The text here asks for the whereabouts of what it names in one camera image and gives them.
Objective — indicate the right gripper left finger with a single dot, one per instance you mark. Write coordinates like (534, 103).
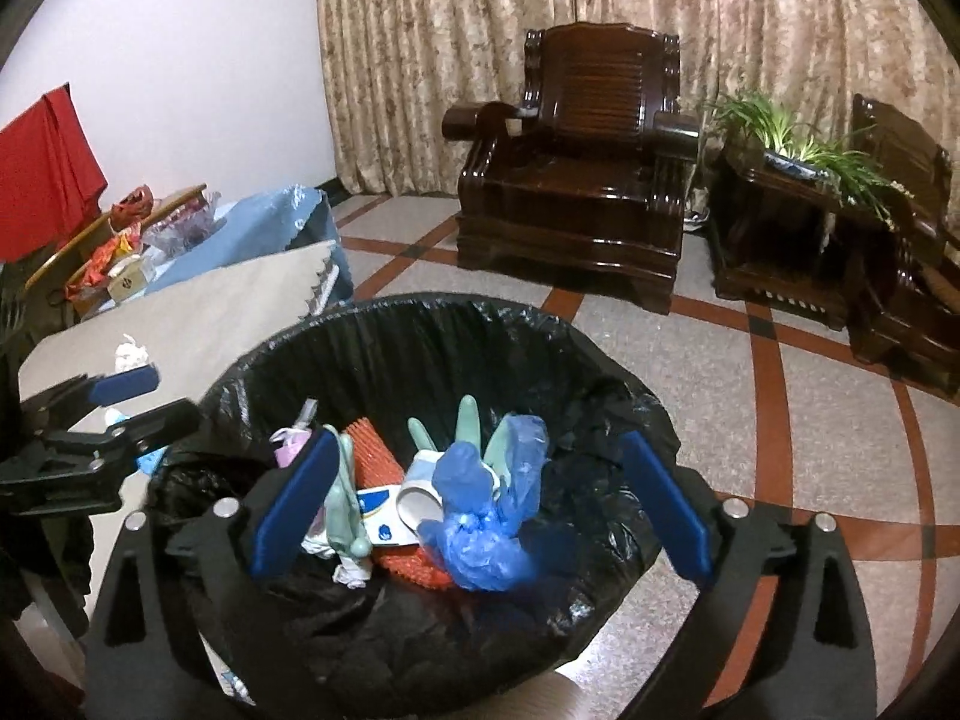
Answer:
(145, 657)

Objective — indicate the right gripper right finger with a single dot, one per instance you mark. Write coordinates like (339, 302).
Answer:
(779, 628)

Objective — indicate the green glove white cuff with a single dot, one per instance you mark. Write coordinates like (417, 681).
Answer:
(341, 509)

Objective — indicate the green potted plant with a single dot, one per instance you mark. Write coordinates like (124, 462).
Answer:
(797, 149)

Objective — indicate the dark wooden armchair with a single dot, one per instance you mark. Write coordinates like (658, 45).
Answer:
(587, 171)
(904, 312)

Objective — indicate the dark wooden side table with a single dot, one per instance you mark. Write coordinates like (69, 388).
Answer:
(780, 241)

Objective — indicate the blue plastic bag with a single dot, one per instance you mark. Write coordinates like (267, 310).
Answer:
(489, 487)

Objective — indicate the red cloth cover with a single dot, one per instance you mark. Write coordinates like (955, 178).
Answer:
(50, 182)

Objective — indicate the glass fruit bowl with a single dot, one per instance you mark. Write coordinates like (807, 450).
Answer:
(188, 226)

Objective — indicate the grey table cloth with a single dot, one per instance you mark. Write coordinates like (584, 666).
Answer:
(193, 330)

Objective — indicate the blue side table cloth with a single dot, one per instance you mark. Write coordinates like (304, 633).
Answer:
(264, 224)

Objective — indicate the white plastic bag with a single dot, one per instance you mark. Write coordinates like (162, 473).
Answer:
(129, 355)

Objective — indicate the green rubber glove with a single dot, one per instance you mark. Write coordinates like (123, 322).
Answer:
(467, 427)

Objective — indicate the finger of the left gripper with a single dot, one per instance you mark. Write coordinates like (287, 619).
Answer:
(68, 402)
(132, 437)

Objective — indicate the red plastic bag on cabinet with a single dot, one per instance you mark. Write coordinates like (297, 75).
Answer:
(134, 208)

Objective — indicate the beige patterned curtain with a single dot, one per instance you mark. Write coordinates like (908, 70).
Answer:
(414, 85)

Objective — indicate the black lined trash bin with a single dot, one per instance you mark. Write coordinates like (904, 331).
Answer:
(393, 649)

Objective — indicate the wooden tv cabinet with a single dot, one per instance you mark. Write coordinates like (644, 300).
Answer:
(34, 304)

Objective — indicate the white blue plastic package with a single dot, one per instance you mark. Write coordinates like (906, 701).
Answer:
(393, 513)

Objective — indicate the beige tissue box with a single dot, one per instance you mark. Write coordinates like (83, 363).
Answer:
(129, 277)

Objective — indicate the red snack packages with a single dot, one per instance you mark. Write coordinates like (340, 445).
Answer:
(94, 274)

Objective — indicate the orange mesh cloth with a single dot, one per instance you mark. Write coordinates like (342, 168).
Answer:
(375, 465)

